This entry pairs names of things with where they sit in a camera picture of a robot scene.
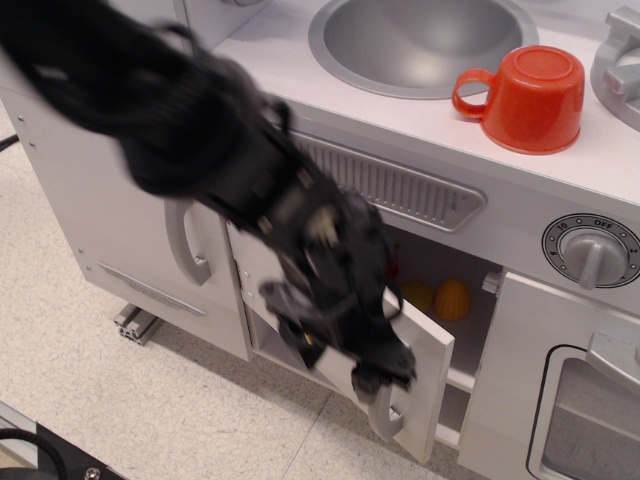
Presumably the white toy kitchen unit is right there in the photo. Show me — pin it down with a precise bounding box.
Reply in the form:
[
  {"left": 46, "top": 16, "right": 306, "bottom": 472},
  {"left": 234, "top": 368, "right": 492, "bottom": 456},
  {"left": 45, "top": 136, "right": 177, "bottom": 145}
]
[{"left": 1, "top": 1, "right": 639, "bottom": 479}]

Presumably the aluminium extrusion rail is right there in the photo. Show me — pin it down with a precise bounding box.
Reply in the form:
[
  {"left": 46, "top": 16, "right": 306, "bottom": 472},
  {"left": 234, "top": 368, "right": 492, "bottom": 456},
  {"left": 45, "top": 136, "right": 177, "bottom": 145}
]
[{"left": 114, "top": 304, "right": 163, "bottom": 346}]

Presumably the silver toy faucet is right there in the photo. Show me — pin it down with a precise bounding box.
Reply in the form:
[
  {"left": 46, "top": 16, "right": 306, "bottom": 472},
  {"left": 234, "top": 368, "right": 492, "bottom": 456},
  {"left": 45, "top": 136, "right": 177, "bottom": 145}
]
[{"left": 590, "top": 6, "right": 639, "bottom": 131}]

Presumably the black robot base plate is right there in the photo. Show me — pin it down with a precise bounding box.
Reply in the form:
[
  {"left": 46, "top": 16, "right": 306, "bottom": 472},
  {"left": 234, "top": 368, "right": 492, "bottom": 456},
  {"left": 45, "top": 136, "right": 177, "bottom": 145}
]
[{"left": 0, "top": 422, "right": 126, "bottom": 480}]

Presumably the white cabinet door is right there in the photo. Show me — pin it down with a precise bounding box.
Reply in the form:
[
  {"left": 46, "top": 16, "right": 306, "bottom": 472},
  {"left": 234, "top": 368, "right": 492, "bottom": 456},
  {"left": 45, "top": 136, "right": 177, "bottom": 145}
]
[{"left": 226, "top": 222, "right": 454, "bottom": 464}]

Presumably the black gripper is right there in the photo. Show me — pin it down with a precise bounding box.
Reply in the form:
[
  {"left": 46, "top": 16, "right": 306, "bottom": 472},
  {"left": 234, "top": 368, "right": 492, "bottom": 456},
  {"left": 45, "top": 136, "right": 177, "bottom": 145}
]
[{"left": 259, "top": 271, "right": 416, "bottom": 404}]

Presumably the orange plastic cup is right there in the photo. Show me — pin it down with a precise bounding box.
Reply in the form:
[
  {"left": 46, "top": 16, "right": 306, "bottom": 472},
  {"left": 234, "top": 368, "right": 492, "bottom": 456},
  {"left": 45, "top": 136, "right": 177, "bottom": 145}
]
[{"left": 452, "top": 45, "right": 585, "bottom": 155}]

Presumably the yellow toy corn piece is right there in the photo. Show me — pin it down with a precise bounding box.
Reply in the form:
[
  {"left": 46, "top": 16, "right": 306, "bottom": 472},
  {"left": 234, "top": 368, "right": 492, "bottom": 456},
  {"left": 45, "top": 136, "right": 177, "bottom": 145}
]
[{"left": 433, "top": 278, "right": 471, "bottom": 321}]

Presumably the white fridge door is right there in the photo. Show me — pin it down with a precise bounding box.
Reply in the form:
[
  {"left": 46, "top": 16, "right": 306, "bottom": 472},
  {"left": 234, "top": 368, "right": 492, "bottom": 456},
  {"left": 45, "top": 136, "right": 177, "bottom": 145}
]
[{"left": 1, "top": 88, "right": 252, "bottom": 360}]

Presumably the silver timer knob dial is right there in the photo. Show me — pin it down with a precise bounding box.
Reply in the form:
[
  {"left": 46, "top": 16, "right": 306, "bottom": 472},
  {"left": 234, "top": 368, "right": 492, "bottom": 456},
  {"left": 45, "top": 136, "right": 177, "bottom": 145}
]
[{"left": 541, "top": 213, "right": 639, "bottom": 290}]

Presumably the oven door with window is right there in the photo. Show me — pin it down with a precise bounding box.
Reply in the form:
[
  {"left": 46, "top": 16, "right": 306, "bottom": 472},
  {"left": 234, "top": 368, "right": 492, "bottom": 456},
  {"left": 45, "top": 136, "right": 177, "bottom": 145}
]
[{"left": 526, "top": 345, "right": 639, "bottom": 479}]

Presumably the red toy bell pepper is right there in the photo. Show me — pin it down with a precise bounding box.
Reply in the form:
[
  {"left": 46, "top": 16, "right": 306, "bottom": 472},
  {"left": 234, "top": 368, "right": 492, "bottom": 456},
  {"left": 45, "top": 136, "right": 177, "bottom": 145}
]
[{"left": 384, "top": 254, "right": 400, "bottom": 279}]

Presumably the silver cabinet door handle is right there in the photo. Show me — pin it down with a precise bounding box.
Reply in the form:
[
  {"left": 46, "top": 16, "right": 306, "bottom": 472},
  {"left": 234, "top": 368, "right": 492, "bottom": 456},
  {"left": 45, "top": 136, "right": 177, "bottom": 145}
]
[{"left": 367, "top": 385, "right": 404, "bottom": 441}]

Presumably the silver vent grille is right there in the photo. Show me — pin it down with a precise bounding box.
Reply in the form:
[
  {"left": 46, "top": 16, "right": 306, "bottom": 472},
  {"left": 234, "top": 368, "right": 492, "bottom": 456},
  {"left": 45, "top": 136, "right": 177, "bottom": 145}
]
[{"left": 292, "top": 132, "right": 487, "bottom": 233}]

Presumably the yellow toy potato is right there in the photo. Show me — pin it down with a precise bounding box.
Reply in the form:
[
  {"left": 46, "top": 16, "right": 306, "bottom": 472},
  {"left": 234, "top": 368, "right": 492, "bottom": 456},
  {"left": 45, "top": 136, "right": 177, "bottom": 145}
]
[{"left": 400, "top": 279, "right": 434, "bottom": 314}]

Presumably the silver sink bowl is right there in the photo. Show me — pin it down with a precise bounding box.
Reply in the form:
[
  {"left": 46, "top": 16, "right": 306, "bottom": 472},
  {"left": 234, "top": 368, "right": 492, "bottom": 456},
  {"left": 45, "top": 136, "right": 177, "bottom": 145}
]
[{"left": 308, "top": 1, "right": 539, "bottom": 100}]

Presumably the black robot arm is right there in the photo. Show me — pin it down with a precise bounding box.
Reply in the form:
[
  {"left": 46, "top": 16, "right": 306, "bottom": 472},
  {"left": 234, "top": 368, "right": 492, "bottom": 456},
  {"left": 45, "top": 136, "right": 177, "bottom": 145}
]
[{"left": 1, "top": 1, "right": 416, "bottom": 401}]

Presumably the silver fridge emblem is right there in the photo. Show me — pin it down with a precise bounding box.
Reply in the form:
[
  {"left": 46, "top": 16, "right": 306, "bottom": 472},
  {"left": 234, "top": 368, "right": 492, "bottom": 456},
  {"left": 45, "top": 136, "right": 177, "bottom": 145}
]
[{"left": 97, "top": 262, "right": 208, "bottom": 317}]

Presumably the silver fridge door handle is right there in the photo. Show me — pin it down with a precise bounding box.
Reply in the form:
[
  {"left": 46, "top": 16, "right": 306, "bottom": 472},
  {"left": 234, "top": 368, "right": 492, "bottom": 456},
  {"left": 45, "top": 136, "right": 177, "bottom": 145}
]
[{"left": 164, "top": 199, "right": 211, "bottom": 286}]

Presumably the silver oven handle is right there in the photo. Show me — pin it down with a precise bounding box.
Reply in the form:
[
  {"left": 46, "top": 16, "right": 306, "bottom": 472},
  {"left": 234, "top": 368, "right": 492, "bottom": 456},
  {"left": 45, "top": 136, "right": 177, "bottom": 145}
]
[{"left": 585, "top": 333, "right": 640, "bottom": 395}]

